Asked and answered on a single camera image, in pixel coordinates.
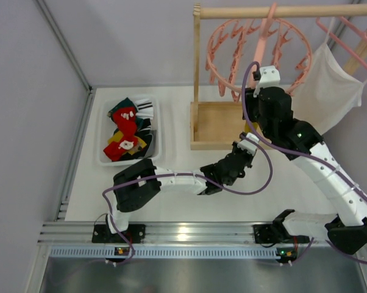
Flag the red sock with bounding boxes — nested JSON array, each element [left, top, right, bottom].
[[103, 136, 138, 162], [113, 107, 137, 137]]

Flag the yellow bear pattern sock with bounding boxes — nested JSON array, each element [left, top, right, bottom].
[[244, 122, 258, 133]]

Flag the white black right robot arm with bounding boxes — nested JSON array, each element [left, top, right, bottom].
[[242, 87, 367, 255]]

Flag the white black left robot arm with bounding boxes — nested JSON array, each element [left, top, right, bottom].
[[107, 140, 257, 234]]

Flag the pink round clip hanger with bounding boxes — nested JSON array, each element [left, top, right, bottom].
[[193, 2, 313, 103]]

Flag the pink clothes hanger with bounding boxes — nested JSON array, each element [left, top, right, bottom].
[[316, 16, 367, 76]]

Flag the wooden clothes rack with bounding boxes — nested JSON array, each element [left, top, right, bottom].
[[190, 3, 367, 150]]

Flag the black sock in basket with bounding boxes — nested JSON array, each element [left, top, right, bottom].
[[120, 118, 156, 161]]

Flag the white black striped sock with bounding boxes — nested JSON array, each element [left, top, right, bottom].
[[134, 98, 155, 119]]

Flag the white plastic basket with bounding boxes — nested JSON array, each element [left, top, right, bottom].
[[96, 94, 162, 167]]

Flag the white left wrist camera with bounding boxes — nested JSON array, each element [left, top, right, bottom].
[[237, 132, 259, 156]]

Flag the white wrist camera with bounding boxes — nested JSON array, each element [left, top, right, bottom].
[[253, 65, 280, 98], [237, 132, 259, 156]]

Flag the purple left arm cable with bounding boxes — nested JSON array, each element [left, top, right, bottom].
[[101, 131, 274, 263]]

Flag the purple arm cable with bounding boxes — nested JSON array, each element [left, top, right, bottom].
[[101, 131, 274, 263], [241, 61, 367, 265]]

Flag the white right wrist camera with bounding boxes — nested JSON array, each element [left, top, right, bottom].
[[253, 65, 280, 98]]

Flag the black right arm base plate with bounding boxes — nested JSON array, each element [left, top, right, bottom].
[[253, 224, 294, 244]]

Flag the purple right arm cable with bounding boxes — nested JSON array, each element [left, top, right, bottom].
[[241, 61, 367, 265]]

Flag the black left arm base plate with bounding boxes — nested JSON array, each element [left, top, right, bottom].
[[91, 224, 146, 244]]

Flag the aluminium mounting rail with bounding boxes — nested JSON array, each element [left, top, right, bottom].
[[37, 222, 333, 245]]

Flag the white slotted cable duct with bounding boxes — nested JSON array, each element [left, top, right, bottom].
[[50, 245, 296, 259]]

